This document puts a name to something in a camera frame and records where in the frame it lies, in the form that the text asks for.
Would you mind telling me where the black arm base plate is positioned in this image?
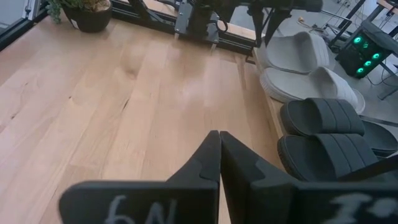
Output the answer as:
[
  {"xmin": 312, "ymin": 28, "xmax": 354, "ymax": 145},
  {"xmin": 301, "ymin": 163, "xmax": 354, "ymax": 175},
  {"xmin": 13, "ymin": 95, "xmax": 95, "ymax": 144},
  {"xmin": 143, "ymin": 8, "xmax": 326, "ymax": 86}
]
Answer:
[{"xmin": 174, "ymin": 0, "xmax": 222, "ymax": 45}]

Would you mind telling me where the grey slide sandal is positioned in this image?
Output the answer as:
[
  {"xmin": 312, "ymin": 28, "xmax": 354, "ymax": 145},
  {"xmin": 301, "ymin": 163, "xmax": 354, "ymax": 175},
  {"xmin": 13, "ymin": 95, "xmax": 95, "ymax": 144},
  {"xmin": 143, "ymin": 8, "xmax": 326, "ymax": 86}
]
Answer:
[
  {"xmin": 263, "ymin": 30, "xmax": 337, "ymax": 75},
  {"xmin": 259, "ymin": 66, "xmax": 366, "ymax": 114}
]

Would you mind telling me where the computer tower with green fans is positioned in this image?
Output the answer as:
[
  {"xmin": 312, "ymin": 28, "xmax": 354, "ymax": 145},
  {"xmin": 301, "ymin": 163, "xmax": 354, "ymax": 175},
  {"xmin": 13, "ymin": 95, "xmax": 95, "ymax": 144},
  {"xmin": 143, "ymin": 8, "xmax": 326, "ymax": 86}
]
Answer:
[{"xmin": 335, "ymin": 27, "xmax": 393, "ymax": 79}]

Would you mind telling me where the black crossbar with silver brackets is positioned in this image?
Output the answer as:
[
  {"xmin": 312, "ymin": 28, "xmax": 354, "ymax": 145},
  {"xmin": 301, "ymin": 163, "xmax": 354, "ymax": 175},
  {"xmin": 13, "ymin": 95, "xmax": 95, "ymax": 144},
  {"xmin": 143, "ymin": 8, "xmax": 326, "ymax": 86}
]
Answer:
[{"xmin": 0, "ymin": 0, "xmax": 48, "ymax": 52}]

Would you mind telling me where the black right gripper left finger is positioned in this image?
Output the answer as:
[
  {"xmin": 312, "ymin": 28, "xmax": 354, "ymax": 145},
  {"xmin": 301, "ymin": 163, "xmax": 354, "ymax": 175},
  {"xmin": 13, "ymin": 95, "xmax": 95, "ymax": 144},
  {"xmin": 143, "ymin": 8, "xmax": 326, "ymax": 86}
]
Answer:
[{"xmin": 58, "ymin": 129, "xmax": 222, "ymax": 224}]

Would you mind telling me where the black slide sandal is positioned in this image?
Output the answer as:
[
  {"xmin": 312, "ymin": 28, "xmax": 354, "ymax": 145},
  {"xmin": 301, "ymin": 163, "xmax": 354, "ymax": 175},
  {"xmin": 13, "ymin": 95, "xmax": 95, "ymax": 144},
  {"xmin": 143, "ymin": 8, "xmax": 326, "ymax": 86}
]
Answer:
[
  {"xmin": 277, "ymin": 133, "xmax": 398, "ymax": 183},
  {"xmin": 279, "ymin": 98, "xmax": 398, "ymax": 158}
]

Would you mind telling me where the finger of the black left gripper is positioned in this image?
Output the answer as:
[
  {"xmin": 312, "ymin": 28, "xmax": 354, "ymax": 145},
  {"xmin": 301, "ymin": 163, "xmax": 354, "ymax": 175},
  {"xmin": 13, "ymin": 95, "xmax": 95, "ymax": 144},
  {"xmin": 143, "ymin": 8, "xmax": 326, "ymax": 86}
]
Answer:
[
  {"xmin": 247, "ymin": 6, "xmax": 266, "ymax": 48},
  {"xmin": 263, "ymin": 8, "xmax": 293, "ymax": 47}
]

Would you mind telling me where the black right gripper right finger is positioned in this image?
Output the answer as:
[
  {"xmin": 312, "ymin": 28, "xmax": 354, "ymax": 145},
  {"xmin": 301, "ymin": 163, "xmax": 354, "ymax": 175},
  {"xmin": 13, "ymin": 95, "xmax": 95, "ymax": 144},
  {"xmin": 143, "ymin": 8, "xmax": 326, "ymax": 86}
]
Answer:
[{"xmin": 220, "ymin": 130, "xmax": 398, "ymax": 224}]

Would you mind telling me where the small plant in dark pot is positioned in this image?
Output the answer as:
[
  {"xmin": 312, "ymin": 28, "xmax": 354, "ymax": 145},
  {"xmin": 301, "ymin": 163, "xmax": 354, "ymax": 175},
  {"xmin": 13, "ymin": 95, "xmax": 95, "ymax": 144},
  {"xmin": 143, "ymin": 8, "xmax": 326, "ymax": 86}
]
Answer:
[{"xmin": 45, "ymin": 0, "xmax": 113, "ymax": 34}]

